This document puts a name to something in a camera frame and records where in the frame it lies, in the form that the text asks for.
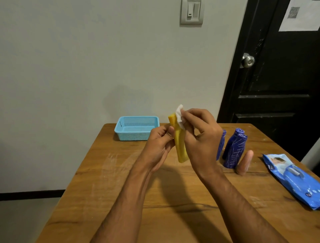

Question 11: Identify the blue plastic basket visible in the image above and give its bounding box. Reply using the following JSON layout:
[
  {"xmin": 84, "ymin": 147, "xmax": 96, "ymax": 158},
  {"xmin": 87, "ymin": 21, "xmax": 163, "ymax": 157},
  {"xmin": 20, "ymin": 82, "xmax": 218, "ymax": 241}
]
[{"xmin": 114, "ymin": 116, "xmax": 160, "ymax": 142}]

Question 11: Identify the black baseboard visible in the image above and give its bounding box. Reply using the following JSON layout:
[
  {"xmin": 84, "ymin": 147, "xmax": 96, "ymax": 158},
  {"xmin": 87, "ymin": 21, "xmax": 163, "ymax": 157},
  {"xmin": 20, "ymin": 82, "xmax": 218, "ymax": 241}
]
[{"xmin": 0, "ymin": 189, "xmax": 66, "ymax": 202}]

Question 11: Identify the silver door knob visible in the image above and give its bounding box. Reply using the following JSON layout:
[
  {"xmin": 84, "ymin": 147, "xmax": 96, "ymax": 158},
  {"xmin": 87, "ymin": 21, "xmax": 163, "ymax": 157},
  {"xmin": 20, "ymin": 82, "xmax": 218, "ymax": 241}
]
[{"xmin": 240, "ymin": 53, "xmax": 255, "ymax": 68}]

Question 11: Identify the white paper sheet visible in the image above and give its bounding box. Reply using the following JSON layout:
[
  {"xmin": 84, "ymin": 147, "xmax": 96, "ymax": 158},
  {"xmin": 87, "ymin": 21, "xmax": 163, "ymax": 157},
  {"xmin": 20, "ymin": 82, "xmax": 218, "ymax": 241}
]
[{"xmin": 279, "ymin": 0, "xmax": 320, "ymax": 32}]

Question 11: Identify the small blue patterned bottle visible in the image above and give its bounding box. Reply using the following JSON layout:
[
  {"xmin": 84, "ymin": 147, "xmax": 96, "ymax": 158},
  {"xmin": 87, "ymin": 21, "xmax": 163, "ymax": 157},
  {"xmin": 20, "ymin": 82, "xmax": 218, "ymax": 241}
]
[{"xmin": 216, "ymin": 129, "xmax": 227, "ymax": 161}]

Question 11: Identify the person's right forearm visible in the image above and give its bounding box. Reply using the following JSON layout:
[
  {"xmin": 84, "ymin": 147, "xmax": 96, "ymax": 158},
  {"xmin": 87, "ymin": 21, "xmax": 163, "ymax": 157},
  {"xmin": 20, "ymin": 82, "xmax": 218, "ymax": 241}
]
[{"xmin": 200, "ymin": 173, "xmax": 289, "ymax": 243}]

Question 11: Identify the person's left forearm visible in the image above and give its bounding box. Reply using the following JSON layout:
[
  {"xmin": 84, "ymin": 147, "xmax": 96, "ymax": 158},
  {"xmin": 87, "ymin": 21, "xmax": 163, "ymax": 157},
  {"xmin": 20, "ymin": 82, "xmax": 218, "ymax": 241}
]
[{"xmin": 90, "ymin": 168, "xmax": 157, "ymax": 243}]

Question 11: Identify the person's left hand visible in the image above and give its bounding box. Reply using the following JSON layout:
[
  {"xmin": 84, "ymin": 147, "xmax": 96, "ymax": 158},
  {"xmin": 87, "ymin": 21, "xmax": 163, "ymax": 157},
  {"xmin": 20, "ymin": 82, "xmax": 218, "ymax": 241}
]
[{"xmin": 140, "ymin": 125, "xmax": 175, "ymax": 173}]

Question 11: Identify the yellow capped bottle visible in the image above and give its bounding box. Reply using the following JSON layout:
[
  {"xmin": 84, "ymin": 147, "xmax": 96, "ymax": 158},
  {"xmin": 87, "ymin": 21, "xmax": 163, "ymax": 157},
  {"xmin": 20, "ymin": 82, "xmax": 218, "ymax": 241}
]
[{"xmin": 168, "ymin": 113, "xmax": 190, "ymax": 163}]

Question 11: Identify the person's right hand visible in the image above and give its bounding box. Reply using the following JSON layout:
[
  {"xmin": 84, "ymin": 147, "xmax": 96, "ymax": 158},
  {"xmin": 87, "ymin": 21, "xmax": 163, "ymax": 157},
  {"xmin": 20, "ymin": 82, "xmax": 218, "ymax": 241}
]
[{"xmin": 180, "ymin": 108, "xmax": 224, "ymax": 178}]

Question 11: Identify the peach pink bottle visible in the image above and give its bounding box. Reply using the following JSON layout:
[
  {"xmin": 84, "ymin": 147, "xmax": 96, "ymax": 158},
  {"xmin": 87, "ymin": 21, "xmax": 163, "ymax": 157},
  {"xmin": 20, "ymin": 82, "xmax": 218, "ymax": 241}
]
[{"xmin": 236, "ymin": 150, "xmax": 254, "ymax": 176}]

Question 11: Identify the white wipe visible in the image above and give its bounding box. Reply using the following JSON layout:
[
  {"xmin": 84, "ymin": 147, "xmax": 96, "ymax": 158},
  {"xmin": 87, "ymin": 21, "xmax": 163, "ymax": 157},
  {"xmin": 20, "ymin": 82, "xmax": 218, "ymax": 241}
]
[{"xmin": 175, "ymin": 104, "xmax": 187, "ymax": 131}]

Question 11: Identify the wooden table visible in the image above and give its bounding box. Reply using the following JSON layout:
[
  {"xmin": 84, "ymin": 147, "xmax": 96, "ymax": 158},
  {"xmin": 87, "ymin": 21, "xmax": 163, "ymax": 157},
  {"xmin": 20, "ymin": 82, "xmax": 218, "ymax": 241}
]
[{"xmin": 36, "ymin": 123, "xmax": 320, "ymax": 243}]

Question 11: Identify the blue wet wipes pack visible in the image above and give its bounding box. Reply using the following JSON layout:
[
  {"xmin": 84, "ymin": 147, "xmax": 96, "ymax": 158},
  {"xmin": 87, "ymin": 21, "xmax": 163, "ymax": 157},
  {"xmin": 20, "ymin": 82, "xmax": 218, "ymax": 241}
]
[{"xmin": 262, "ymin": 153, "xmax": 320, "ymax": 211}]

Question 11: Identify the black panel door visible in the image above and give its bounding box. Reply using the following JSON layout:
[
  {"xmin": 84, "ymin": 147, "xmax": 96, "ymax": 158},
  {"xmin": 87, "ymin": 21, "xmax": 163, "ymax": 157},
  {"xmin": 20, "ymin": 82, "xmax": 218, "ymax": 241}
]
[{"xmin": 216, "ymin": 0, "xmax": 320, "ymax": 162}]

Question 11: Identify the grey wall light switch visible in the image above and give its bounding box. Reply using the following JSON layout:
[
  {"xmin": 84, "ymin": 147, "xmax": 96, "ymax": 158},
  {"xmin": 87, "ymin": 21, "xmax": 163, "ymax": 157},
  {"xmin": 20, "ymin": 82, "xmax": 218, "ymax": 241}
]
[{"xmin": 180, "ymin": 0, "xmax": 203, "ymax": 25}]

